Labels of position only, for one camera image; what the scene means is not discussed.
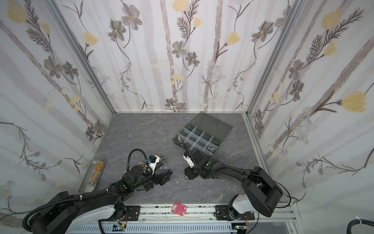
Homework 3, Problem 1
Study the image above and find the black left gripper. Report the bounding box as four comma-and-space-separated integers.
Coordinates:
132, 171, 172, 192

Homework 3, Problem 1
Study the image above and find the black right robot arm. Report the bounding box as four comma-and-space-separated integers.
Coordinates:
183, 151, 283, 217

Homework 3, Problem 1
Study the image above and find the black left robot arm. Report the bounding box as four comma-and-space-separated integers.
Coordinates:
22, 155, 172, 234

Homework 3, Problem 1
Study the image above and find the clear compartment organizer box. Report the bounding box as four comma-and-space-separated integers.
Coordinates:
173, 112, 233, 157

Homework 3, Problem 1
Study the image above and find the pink plastic card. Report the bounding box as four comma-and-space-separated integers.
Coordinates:
171, 203, 187, 216

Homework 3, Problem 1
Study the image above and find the metal tray with tools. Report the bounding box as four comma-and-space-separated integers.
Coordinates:
78, 159, 106, 193

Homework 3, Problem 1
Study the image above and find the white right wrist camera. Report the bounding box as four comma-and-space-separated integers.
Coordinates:
183, 156, 195, 168

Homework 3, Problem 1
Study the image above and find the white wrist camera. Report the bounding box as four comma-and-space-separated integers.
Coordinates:
183, 156, 195, 168
146, 155, 160, 175

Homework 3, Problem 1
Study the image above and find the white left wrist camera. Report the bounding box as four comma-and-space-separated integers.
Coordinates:
146, 155, 160, 175

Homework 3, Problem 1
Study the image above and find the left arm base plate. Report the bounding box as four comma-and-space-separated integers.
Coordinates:
112, 205, 141, 222

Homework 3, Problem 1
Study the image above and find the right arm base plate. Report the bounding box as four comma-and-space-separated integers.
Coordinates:
214, 205, 255, 221

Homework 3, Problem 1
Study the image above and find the white ribbed cable duct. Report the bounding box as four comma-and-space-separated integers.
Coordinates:
70, 223, 237, 234

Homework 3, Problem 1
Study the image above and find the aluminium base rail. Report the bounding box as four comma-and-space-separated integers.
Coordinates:
59, 203, 297, 224

